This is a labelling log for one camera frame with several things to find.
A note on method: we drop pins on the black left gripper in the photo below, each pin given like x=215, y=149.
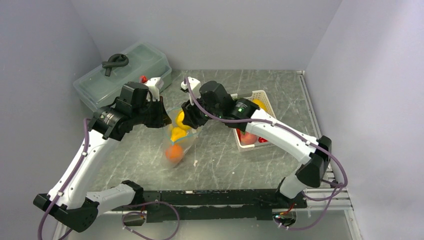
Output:
x=163, y=119

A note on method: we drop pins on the clear zip top bag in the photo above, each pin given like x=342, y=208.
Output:
x=177, y=141

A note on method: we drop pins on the green lidded storage box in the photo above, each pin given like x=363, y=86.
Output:
x=96, y=90

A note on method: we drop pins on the orange toy orange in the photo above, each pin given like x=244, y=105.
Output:
x=174, y=153

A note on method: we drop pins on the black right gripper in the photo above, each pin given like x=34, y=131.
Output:
x=191, y=116

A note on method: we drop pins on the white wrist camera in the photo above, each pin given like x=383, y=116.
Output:
x=154, y=85
x=194, y=85

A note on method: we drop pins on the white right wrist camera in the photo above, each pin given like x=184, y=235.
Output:
x=194, y=85

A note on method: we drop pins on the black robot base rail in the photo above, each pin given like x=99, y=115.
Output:
x=259, y=204

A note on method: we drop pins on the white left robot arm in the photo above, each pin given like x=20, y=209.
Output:
x=70, y=202

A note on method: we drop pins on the yellow toy lemon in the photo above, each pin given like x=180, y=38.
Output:
x=260, y=104

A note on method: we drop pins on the aluminium frame rail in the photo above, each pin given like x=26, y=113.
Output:
x=342, y=199

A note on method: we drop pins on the red toy pepper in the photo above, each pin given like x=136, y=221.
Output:
x=262, y=140

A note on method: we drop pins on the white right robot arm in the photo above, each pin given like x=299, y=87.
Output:
x=310, y=152

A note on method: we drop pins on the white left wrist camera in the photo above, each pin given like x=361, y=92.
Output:
x=154, y=85

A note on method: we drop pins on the pink toy peach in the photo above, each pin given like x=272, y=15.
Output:
x=247, y=138

